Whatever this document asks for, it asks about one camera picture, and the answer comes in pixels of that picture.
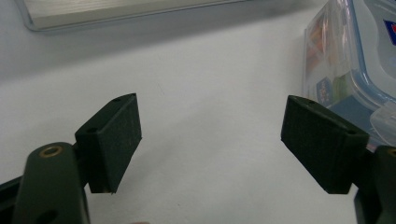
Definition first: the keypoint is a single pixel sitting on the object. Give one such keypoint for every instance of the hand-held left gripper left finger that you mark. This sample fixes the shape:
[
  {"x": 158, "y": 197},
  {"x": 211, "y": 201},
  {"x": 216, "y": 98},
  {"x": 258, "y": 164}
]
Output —
[{"x": 107, "y": 143}]

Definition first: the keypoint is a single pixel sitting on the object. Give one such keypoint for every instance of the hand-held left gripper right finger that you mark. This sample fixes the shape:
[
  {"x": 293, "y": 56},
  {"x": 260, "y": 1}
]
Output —
[{"x": 323, "y": 146}]

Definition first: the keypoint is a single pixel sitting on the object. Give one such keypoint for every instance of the clear plastic container with lid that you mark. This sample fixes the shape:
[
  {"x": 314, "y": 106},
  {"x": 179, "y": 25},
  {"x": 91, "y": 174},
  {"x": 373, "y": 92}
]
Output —
[{"x": 351, "y": 62}]

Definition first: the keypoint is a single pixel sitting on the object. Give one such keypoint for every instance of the clear plastic tray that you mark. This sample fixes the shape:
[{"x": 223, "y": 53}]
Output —
[{"x": 124, "y": 12}]

